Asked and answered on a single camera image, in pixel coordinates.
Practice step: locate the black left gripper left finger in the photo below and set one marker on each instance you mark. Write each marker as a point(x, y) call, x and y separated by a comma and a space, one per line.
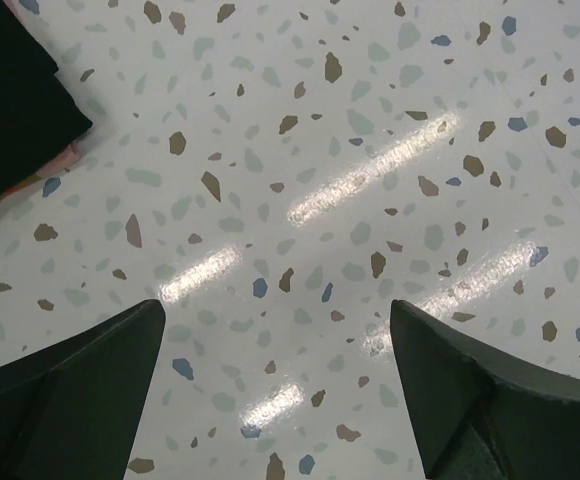
point(72, 410)

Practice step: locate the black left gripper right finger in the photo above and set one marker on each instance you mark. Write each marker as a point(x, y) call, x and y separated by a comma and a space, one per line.
point(478, 412)

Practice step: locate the folded light pink t shirt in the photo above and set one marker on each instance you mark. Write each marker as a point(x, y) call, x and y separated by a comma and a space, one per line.
point(62, 162)

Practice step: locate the folded black t shirt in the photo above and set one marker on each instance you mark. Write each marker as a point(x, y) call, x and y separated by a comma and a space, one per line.
point(39, 119)

